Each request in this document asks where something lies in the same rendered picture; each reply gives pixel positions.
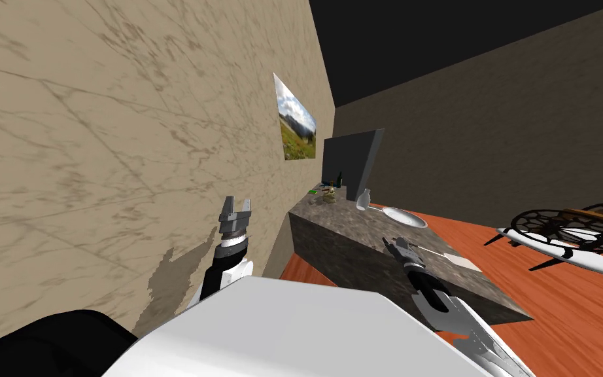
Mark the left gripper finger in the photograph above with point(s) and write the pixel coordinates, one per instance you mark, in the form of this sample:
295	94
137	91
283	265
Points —
230	205
246	206

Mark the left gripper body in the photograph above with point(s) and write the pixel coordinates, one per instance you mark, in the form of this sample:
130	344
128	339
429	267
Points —
234	222

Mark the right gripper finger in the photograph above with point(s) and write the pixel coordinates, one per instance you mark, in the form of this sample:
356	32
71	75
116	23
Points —
400	241
388	244

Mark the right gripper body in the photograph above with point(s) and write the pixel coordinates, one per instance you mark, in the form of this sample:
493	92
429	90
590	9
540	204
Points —
406	254

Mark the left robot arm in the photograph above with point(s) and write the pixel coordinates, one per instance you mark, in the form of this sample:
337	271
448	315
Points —
212	280

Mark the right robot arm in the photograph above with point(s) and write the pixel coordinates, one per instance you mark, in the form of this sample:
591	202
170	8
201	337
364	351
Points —
429	290

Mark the white plate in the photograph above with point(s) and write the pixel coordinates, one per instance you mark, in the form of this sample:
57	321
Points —
404	217

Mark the white knife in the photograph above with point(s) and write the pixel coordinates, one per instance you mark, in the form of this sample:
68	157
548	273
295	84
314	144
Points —
432	250

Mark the white napkin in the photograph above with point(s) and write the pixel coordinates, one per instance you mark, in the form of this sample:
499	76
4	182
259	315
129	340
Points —
463	263

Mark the brown small object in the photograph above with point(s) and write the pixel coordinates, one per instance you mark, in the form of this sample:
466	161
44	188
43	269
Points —
328	195

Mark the dark bottle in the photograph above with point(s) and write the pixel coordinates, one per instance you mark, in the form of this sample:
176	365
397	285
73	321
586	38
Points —
339	179

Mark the dark grey upright panel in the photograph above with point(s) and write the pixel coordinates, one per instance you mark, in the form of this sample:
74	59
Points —
348	162

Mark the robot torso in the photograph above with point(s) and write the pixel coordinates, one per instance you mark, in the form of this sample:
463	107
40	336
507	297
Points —
280	335

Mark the white oval table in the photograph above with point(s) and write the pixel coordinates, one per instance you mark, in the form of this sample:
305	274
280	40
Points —
594	264

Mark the landscape picture on wall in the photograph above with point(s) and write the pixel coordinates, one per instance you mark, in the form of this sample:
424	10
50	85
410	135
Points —
296	125

